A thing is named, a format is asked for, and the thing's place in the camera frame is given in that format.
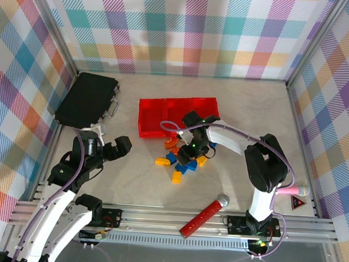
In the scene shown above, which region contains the aluminium frame post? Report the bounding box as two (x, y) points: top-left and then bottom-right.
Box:
(284, 0), (348, 94)
(24, 0), (84, 76)

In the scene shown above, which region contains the red black triangle badge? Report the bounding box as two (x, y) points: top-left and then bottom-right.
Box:
(289, 195), (307, 212)

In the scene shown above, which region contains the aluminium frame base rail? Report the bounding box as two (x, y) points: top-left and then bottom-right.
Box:
(8, 196), (336, 248)

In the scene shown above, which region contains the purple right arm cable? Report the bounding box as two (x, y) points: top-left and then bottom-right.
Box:
(151, 119), (301, 262)

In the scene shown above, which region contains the pink toy microphone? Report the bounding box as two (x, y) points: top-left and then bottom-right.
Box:
(277, 181), (311, 197)

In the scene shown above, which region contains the red glitter toy microphone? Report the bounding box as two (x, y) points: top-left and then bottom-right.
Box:
(179, 190), (231, 242)

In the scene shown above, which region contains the aluminium side rail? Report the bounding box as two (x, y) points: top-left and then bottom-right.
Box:
(276, 81), (330, 218)
(30, 67), (79, 204)

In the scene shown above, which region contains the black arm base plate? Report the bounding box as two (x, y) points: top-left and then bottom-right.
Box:
(225, 214), (280, 239)
(100, 208), (124, 229)

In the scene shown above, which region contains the orange curved lego piece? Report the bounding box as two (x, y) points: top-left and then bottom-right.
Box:
(164, 136), (178, 151)

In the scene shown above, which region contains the slotted grey cable duct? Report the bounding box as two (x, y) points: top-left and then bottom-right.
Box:
(78, 230), (251, 252)

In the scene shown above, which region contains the black case with metal handle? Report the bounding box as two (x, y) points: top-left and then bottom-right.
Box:
(53, 70), (123, 133)

